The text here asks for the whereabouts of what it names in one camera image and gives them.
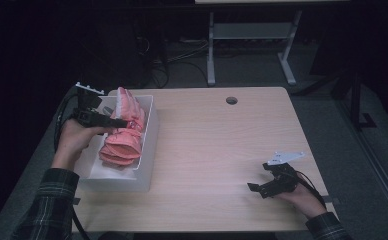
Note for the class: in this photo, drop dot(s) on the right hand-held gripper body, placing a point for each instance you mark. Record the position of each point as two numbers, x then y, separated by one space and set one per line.
282 181

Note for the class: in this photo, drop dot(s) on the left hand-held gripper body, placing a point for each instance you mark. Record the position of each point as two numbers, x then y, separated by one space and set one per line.
88 115

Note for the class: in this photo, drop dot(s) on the white storage box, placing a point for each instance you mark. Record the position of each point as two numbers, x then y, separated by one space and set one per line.
142 173

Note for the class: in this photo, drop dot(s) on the person's right hand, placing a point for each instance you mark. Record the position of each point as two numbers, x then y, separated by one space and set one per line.
305 200

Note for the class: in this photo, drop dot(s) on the person's left hand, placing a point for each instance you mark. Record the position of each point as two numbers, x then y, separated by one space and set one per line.
72 143

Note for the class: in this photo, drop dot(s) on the black metal stand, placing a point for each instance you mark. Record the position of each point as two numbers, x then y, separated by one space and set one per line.
357 100

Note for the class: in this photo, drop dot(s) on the aluminium rail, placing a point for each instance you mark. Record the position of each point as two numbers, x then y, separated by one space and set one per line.
375 160

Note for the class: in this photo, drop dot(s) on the grey metal table frame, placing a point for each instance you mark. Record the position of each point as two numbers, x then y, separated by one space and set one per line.
248 31

